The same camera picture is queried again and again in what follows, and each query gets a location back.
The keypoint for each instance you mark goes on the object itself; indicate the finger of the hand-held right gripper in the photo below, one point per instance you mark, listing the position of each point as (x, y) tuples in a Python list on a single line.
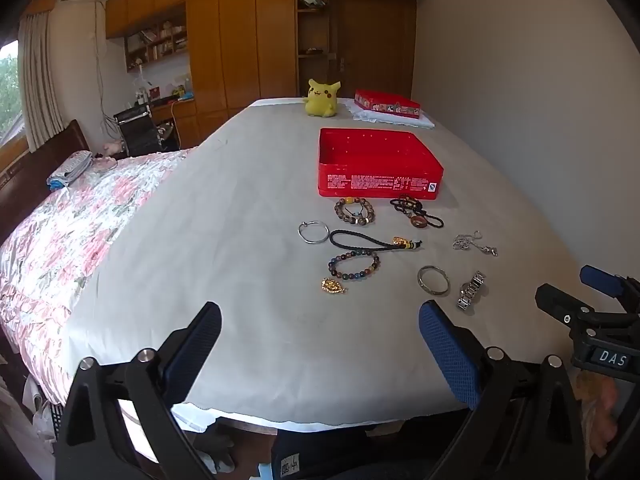
[(602, 279), (562, 305)]

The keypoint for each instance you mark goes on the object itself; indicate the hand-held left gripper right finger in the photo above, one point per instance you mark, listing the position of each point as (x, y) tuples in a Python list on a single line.
[(447, 355)]

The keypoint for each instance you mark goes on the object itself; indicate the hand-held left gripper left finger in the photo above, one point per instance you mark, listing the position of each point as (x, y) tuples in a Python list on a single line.
[(195, 350)]

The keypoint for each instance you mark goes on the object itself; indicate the red tin box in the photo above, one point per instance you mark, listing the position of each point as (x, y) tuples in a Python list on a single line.
[(375, 160)]

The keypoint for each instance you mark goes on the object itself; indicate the person's right hand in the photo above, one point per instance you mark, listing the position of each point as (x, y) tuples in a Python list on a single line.
[(600, 410)]

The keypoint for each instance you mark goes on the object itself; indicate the silver metal watch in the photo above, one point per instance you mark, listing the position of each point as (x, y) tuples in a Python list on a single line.
[(472, 292)]

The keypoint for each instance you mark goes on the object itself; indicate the wide silver bangle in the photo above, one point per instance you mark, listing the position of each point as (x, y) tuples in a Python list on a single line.
[(425, 285)]

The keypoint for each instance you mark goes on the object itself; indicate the gold pendant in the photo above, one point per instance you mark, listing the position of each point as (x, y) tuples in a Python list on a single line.
[(332, 287)]

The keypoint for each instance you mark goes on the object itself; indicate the person's dark clothing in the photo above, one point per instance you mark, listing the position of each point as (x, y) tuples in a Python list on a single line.
[(350, 452)]

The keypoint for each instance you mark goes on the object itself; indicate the thin silver open bangle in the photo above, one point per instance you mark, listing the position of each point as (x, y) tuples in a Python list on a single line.
[(303, 235)]

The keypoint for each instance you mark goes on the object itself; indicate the pink floral quilt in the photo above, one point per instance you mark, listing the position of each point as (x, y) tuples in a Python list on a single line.
[(75, 240)]

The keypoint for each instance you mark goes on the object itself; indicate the grey blue folded towel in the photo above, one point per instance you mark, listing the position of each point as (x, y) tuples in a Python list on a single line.
[(72, 169)]

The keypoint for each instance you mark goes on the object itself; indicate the black office chair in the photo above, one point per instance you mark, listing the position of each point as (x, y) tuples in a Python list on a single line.
[(140, 132)]

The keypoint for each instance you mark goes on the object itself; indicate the wooden desk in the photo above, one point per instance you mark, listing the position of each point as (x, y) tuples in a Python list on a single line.
[(177, 115)]

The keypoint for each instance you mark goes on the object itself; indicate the white folded cloth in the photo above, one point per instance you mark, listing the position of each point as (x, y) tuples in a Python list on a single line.
[(400, 121)]

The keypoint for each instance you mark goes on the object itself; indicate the dark wooden headboard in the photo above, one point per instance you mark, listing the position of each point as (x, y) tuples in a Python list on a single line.
[(30, 170)]

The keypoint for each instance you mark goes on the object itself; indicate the red printed tin lid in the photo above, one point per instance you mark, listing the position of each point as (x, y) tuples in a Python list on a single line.
[(385, 102)]

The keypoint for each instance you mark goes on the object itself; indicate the yellow plush toy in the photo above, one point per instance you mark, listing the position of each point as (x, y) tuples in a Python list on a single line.
[(322, 100)]

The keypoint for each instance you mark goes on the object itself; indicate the beige curtain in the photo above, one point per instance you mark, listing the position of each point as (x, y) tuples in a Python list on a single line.
[(42, 80)]

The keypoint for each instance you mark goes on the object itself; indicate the wooden bookshelf with books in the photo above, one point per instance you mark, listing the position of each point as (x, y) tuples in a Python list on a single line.
[(157, 40)]

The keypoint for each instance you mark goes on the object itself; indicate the wooden wardrobe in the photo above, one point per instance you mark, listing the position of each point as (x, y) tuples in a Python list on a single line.
[(235, 35)]

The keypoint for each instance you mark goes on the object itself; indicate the window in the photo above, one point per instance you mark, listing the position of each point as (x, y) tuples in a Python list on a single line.
[(9, 90)]

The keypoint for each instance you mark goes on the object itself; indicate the brown wooden door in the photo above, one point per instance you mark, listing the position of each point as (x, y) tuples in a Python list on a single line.
[(372, 40)]

